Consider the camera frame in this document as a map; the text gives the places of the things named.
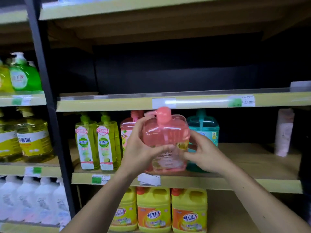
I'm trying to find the person's left hand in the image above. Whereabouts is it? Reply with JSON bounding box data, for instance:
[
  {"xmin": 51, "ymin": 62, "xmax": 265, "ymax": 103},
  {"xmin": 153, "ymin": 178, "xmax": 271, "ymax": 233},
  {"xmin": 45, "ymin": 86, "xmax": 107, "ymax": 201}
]
[{"xmin": 119, "ymin": 115, "xmax": 176, "ymax": 179}]

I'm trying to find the person's right hand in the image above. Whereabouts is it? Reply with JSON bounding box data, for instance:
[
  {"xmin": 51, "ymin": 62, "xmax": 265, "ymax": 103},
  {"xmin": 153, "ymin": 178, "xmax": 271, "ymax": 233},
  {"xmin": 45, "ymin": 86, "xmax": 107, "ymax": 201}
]
[{"xmin": 182, "ymin": 129, "xmax": 234, "ymax": 175}]

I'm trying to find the teal green detergent bottle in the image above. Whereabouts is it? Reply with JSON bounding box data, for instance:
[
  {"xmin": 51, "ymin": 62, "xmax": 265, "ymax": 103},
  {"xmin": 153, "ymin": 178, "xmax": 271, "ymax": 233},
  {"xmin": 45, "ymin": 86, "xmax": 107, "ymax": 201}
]
[{"xmin": 186, "ymin": 109, "xmax": 220, "ymax": 173}]

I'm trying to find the pink detergent bottle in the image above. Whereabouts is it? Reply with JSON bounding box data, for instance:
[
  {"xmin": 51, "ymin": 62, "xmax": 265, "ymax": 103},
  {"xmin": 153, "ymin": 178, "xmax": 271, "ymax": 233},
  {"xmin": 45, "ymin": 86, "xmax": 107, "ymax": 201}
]
[{"xmin": 142, "ymin": 106, "xmax": 191, "ymax": 173}]

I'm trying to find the slim green dish soap bottle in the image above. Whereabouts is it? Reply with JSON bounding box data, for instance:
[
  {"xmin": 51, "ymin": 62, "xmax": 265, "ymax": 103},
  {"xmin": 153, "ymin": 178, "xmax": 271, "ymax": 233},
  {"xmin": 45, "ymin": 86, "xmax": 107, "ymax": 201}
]
[{"xmin": 75, "ymin": 113, "xmax": 100, "ymax": 171}]

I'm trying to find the yellow dish soap pump bottle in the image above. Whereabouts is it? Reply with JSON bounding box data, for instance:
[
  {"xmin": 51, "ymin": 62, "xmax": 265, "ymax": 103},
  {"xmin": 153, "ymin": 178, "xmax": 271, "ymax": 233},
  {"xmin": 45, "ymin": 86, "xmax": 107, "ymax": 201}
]
[
  {"xmin": 0, "ymin": 111, "xmax": 24, "ymax": 163},
  {"xmin": 15, "ymin": 106, "xmax": 55, "ymax": 163}
]

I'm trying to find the person's left forearm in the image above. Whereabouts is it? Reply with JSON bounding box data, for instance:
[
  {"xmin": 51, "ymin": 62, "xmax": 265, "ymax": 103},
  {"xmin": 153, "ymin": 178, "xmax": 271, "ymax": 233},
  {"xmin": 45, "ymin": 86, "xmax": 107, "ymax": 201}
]
[{"xmin": 61, "ymin": 167, "xmax": 136, "ymax": 233}]

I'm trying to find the person's right forearm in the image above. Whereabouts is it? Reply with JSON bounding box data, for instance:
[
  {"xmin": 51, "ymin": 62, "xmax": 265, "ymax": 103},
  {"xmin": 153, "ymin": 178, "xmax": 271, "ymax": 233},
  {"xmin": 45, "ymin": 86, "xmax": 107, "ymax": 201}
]
[{"xmin": 218, "ymin": 160, "xmax": 311, "ymax": 233}]

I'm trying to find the plain white label card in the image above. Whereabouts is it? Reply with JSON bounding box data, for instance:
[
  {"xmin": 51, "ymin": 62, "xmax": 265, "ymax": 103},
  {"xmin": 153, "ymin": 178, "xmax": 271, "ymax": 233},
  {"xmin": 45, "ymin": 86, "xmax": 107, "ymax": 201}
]
[{"xmin": 137, "ymin": 173, "xmax": 162, "ymax": 187}]

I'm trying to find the green white price tag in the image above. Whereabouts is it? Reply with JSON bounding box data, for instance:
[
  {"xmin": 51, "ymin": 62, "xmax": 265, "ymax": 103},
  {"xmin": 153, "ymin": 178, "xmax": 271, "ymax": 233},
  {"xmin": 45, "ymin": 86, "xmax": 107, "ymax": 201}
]
[
  {"xmin": 91, "ymin": 174, "xmax": 111, "ymax": 185},
  {"xmin": 24, "ymin": 166, "xmax": 42, "ymax": 177},
  {"xmin": 11, "ymin": 95, "xmax": 32, "ymax": 106},
  {"xmin": 228, "ymin": 95, "xmax": 256, "ymax": 108}
]

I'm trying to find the blank white shelf label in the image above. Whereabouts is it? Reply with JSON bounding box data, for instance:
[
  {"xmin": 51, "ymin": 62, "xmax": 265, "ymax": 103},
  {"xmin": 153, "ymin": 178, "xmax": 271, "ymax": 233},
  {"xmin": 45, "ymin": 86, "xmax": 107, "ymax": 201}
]
[
  {"xmin": 152, "ymin": 98, "xmax": 177, "ymax": 109},
  {"xmin": 290, "ymin": 81, "xmax": 311, "ymax": 93}
]

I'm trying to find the round green hand wash bottle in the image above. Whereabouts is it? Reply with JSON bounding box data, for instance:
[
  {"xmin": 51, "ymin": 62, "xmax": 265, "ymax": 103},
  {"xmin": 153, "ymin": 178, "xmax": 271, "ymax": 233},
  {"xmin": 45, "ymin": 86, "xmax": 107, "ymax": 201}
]
[{"xmin": 9, "ymin": 52, "xmax": 43, "ymax": 92}]

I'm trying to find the wooden shelf rack black frame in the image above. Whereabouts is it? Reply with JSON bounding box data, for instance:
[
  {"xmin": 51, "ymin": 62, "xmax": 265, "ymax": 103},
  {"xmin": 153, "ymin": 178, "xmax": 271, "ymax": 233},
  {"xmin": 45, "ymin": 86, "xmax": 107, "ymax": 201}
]
[{"xmin": 0, "ymin": 0, "xmax": 311, "ymax": 233}]

